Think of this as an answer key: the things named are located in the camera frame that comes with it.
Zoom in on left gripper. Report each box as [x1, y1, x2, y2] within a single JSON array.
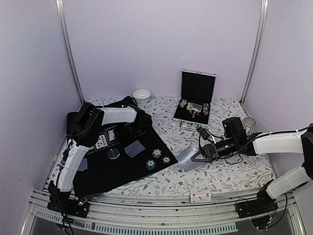
[[113, 122, 143, 144]]

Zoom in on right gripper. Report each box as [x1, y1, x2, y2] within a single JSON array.
[[192, 137, 238, 163]]

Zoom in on blue playing card deck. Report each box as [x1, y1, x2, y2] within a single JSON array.
[[176, 145, 203, 172]]

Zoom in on dealt card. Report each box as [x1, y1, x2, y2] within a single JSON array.
[[124, 142, 141, 158], [77, 159, 85, 171]]

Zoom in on face up ace card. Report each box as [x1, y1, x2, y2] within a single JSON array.
[[107, 130, 116, 142]]

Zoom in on white chip stack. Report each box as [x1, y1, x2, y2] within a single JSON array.
[[152, 149, 162, 158]]

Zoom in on dropped face up card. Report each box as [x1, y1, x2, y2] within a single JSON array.
[[190, 188, 211, 203]]

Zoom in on red chip stack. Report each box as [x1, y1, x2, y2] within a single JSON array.
[[162, 156, 171, 165]]

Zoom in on green chip stack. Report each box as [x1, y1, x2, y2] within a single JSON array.
[[146, 160, 156, 170]]

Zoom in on face up ten card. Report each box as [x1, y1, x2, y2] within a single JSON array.
[[95, 135, 108, 149]]

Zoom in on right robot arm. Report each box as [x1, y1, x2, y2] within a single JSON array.
[[191, 117, 313, 213]]

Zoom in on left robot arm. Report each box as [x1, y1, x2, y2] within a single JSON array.
[[48, 96, 152, 212]]

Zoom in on white ceramic bowl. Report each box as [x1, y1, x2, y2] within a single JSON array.
[[133, 89, 152, 104]]

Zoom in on clear dealer puck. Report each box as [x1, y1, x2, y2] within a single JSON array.
[[107, 148, 120, 160]]

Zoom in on black poker mat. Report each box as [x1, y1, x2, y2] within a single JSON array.
[[67, 112, 177, 196]]

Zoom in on chip stack in case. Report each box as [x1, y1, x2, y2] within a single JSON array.
[[202, 103, 210, 116], [179, 99, 188, 108]]

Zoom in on card box in case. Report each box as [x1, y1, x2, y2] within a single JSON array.
[[186, 102, 202, 113]]

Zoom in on aluminium poker case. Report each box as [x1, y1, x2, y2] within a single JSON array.
[[172, 69, 217, 131]]

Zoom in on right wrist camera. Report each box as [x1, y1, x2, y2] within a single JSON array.
[[197, 126, 216, 143]]

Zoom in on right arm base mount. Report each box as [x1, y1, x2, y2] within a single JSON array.
[[234, 198, 278, 230]]

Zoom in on aluminium front rail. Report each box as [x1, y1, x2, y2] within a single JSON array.
[[21, 188, 307, 235]]

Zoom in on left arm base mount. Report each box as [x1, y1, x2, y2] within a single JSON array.
[[47, 193, 90, 218]]

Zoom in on left aluminium frame post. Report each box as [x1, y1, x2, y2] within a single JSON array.
[[55, 0, 85, 104]]

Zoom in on aluminium frame post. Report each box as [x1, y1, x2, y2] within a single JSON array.
[[240, 0, 269, 106], [55, 0, 85, 104]]

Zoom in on right aluminium frame post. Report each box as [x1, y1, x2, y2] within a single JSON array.
[[240, 0, 269, 106]]

